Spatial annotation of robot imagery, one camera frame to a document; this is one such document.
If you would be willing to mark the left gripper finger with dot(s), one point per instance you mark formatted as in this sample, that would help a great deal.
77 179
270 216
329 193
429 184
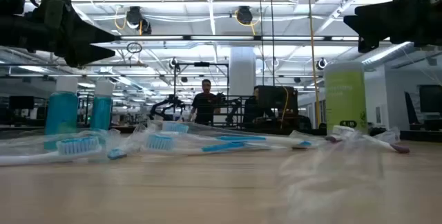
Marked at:
86 30
84 54

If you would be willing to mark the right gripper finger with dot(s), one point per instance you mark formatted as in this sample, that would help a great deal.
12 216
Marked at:
373 18
366 43

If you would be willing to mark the person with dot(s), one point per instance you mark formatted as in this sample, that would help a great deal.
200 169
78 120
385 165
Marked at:
204 106

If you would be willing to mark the long ceiling light bar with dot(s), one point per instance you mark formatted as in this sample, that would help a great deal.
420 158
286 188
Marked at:
221 38

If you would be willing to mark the silver ventilation duct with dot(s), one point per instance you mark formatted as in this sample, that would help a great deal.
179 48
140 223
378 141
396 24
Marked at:
386 54

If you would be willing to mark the black aluminium table frame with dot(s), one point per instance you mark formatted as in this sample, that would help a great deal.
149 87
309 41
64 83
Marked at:
421 135

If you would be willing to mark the blue white toothbrush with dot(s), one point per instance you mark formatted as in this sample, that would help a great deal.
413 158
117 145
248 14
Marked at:
175 127
116 153
159 142
77 145

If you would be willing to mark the dark monitor screen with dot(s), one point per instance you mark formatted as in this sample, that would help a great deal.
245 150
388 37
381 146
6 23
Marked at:
20 102
431 97

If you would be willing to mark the green wipes canister white lid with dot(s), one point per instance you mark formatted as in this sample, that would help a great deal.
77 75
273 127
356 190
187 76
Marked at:
345 92

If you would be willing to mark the black metal rig frame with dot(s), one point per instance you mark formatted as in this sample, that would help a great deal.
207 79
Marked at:
202 64

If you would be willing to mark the black equipment cart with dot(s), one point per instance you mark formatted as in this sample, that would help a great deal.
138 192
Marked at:
276 97

